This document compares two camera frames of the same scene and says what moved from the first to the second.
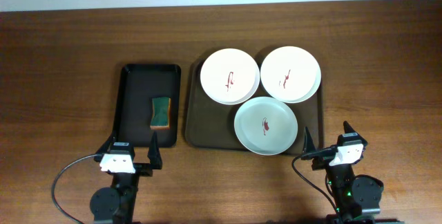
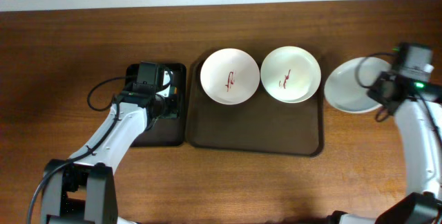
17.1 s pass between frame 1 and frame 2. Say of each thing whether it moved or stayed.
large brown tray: stayed
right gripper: moved
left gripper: moved
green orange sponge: moved
